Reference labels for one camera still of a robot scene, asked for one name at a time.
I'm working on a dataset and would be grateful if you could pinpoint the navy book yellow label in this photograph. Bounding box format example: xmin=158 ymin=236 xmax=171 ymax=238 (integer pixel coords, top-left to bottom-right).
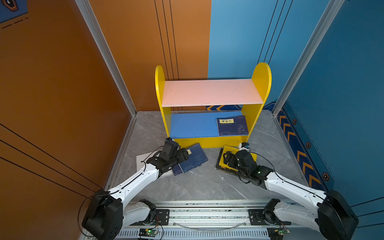
xmin=179 ymin=143 xmax=208 ymax=173
xmin=217 ymin=116 xmax=249 ymax=136
xmin=172 ymin=164 xmax=184 ymax=176

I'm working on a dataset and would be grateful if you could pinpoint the navy book front yellow label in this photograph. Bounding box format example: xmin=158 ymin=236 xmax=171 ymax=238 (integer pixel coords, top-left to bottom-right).
xmin=217 ymin=116 xmax=249 ymax=136

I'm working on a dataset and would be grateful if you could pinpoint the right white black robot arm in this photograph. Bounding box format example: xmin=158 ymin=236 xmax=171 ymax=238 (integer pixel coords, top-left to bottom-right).
xmin=218 ymin=149 xmax=359 ymax=240

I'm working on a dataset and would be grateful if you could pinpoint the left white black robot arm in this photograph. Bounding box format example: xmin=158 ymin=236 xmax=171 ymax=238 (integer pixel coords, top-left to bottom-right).
xmin=78 ymin=138 xmax=189 ymax=240

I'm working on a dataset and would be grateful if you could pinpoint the yellow cartoon cover book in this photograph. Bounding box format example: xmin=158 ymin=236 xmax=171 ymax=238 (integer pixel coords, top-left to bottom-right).
xmin=219 ymin=143 xmax=258 ymax=171

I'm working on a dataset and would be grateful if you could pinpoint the dark book under yellow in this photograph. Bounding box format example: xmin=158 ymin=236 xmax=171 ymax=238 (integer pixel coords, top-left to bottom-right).
xmin=215 ymin=148 xmax=238 ymax=176

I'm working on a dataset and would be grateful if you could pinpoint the navy book bottom yellow label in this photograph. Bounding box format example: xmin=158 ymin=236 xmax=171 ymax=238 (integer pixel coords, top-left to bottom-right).
xmin=172 ymin=164 xmax=184 ymax=176

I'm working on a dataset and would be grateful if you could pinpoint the white brown patterned booklet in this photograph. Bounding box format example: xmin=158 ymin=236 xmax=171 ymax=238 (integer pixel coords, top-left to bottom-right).
xmin=136 ymin=152 xmax=174 ymax=178

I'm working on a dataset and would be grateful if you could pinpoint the yellow pink blue bookshelf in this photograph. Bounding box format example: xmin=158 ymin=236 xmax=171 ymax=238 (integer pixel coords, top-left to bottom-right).
xmin=155 ymin=63 xmax=272 ymax=148

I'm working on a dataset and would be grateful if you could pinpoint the right small circuit board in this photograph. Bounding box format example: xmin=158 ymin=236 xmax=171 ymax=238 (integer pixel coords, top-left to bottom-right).
xmin=267 ymin=229 xmax=291 ymax=240

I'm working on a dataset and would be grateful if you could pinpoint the left green circuit board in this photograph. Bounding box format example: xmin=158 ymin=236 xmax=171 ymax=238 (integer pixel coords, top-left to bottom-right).
xmin=139 ymin=229 xmax=159 ymax=239

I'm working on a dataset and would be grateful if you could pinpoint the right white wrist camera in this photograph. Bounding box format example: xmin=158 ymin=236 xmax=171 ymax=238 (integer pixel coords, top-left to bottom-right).
xmin=239 ymin=142 xmax=251 ymax=152

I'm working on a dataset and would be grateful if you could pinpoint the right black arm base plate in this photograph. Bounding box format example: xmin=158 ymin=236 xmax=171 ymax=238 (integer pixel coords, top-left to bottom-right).
xmin=248 ymin=209 xmax=292 ymax=226

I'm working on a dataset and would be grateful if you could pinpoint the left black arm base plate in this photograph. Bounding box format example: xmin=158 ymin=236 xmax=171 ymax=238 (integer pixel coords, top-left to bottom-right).
xmin=131 ymin=209 xmax=170 ymax=226

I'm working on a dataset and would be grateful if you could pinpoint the aluminium rail frame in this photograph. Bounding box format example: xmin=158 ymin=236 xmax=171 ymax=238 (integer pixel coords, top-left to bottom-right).
xmin=78 ymin=199 xmax=343 ymax=240

